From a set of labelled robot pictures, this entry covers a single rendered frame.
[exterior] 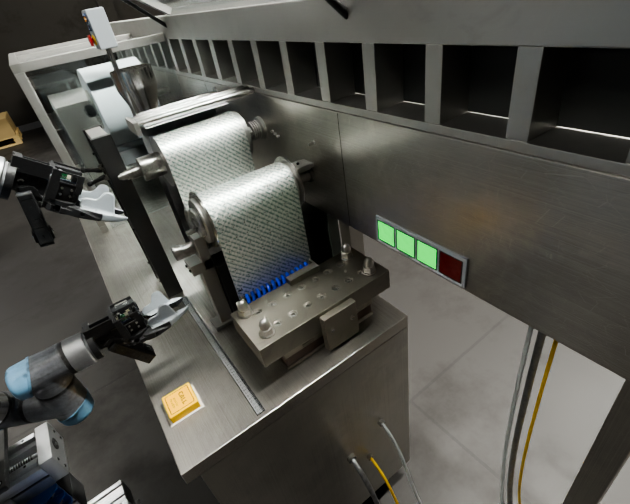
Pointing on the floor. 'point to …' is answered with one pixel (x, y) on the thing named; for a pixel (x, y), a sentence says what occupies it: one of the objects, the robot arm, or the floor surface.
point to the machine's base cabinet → (326, 439)
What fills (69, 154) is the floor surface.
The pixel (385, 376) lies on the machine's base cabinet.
